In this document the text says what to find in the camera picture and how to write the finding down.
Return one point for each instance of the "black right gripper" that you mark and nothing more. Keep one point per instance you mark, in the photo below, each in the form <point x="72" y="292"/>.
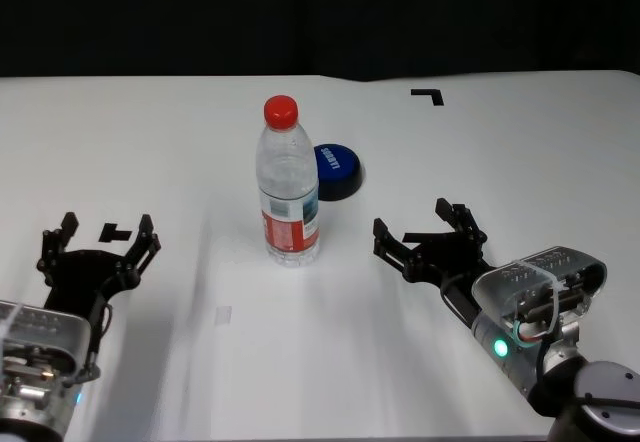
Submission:
<point x="450" y="257"/>

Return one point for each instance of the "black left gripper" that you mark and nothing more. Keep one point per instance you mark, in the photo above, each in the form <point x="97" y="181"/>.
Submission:
<point x="82" y="277"/>

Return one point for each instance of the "blue push button black base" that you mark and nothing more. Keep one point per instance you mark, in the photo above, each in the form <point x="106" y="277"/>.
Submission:
<point x="342" y="167"/>

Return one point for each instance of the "clear water bottle red cap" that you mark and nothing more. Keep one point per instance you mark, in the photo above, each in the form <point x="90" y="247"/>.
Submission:
<point x="287" y="187"/>

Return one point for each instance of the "black corner tape mark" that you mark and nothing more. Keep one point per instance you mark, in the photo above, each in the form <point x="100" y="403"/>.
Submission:
<point x="435" y="96"/>

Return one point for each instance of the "black backdrop cloth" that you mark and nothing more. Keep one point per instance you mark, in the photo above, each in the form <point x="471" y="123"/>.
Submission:
<point x="300" y="12"/>

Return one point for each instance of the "white left camera zip tie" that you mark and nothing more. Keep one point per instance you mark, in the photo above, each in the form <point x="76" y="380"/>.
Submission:
<point x="7" y="322"/>

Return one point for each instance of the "white camera zip tie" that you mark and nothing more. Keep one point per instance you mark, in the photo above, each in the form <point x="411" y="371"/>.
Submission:
<point x="7" y="322"/>
<point x="547" y="292"/>

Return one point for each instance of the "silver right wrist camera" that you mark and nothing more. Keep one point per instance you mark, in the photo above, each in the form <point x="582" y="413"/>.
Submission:
<point x="550" y="282"/>

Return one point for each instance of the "white right camera zip tie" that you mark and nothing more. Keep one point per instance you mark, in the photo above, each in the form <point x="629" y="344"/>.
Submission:
<point x="547" y="292"/>

